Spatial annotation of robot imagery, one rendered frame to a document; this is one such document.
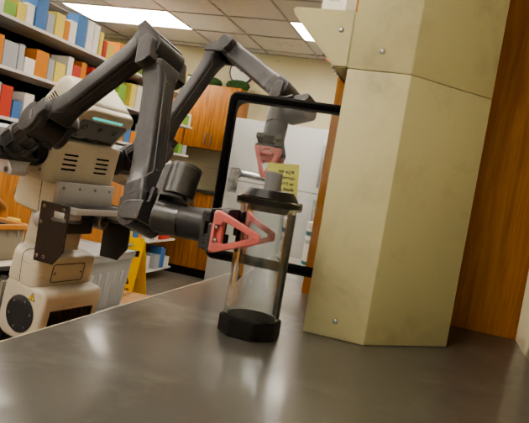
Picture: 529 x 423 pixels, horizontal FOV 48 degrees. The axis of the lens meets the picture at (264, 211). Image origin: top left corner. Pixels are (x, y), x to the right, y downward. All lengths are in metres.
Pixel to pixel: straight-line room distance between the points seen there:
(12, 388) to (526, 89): 1.16
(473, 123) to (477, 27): 0.17
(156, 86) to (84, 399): 0.71
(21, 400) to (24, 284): 1.10
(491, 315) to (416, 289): 0.35
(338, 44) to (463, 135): 0.28
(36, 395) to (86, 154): 1.14
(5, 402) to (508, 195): 1.09
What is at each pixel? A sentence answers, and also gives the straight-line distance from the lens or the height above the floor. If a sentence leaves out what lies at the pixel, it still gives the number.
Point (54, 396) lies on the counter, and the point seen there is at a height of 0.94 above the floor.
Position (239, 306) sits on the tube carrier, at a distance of 0.95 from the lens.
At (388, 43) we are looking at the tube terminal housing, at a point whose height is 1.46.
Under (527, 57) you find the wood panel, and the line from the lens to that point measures 1.45.
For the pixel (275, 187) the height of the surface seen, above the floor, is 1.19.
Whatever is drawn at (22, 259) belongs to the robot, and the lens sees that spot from 1.75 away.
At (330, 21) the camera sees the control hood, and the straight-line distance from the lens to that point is 1.10.
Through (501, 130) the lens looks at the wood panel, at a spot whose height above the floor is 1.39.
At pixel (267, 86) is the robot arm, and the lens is 1.58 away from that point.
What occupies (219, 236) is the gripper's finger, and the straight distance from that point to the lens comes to 0.93.
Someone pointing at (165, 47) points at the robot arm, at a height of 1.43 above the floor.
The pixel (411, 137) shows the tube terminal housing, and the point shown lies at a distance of 1.05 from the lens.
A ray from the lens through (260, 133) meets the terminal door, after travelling 1.39.
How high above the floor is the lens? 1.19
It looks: 3 degrees down
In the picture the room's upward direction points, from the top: 9 degrees clockwise
